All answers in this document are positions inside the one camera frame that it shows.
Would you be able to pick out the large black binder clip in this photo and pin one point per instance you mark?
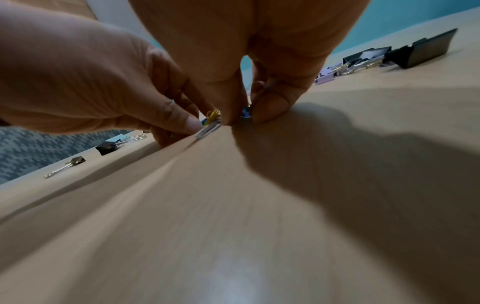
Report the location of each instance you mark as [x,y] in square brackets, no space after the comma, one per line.
[422,50]

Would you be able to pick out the light blue binder clip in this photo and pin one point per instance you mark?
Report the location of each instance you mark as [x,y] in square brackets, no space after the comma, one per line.
[119,137]

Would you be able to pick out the tiny dark binder clip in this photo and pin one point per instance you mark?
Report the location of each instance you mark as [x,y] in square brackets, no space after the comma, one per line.
[77,160]

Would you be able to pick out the lilac binder clip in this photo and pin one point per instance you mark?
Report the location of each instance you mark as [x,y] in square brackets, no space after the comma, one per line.
[325,76]

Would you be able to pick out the medium black binder clip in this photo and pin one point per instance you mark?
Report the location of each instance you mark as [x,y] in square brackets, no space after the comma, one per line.
[367,55]

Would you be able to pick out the grey patterned rug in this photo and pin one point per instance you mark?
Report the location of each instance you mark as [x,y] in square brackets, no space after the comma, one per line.
[41,151]

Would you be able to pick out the blue paper clip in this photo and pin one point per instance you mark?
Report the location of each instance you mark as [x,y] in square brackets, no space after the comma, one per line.
[246,113]

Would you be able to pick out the person's left hand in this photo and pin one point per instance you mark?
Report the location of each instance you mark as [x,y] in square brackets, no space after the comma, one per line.
[71,74]

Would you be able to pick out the yellow paper clip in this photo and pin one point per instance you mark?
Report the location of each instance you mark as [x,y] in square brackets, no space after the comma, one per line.
[213,114]

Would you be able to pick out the small black binder clip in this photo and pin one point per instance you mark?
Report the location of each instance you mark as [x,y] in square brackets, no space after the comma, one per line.
[107,147]

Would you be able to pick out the person's right hand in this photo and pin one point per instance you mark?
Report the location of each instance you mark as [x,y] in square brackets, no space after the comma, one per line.
[232,35]

